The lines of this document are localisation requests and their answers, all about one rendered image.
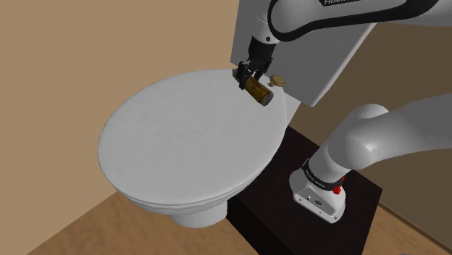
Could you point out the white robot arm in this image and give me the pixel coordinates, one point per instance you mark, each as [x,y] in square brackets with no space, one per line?
[356,141]

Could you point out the brown cylindrical bottle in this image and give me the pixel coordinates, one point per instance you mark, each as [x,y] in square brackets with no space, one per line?
[259,91]

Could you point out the gold round flush knob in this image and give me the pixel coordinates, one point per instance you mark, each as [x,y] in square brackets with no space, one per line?
[277,81]

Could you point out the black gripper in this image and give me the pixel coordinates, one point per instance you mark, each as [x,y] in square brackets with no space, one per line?
[260,49]

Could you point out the white toilet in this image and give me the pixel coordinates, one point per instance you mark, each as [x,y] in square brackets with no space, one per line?
[190,141]

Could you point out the dark robot stand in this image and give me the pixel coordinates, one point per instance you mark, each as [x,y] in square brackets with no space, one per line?
[282,219]

